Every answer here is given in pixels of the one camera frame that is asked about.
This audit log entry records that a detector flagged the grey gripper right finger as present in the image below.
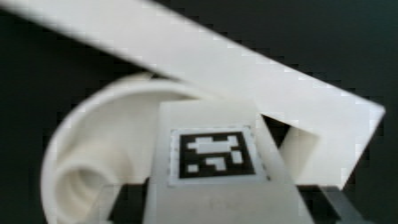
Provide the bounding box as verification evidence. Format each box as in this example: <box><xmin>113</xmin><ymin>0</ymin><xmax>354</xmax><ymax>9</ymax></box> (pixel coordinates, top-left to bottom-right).
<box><xmin>298</xmin><ymin>185</ymin><xmax>374</xmax><ymax>224</ymax></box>

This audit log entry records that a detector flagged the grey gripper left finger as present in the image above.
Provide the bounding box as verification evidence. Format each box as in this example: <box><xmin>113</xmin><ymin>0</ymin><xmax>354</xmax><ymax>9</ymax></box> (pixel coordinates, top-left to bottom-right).
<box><xmin>88</xmin><ymin>184</ymin><xmax>148</xmax><ymax>224</ymax></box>

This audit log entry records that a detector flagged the white round stool seat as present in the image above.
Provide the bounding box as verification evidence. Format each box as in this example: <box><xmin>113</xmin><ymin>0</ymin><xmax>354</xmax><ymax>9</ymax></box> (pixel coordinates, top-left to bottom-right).
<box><xmin>42</xmin><ymin>73</ymin><xmax>214</xmax><ymax>224</ymax></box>

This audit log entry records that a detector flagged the white stool leg front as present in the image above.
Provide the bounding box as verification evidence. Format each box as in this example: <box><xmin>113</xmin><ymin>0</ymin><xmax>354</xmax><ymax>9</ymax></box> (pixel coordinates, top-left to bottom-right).
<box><xmin>145</xmin><ymin>100</ymin><xmax>314</xmax><ymax>224</ymax></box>

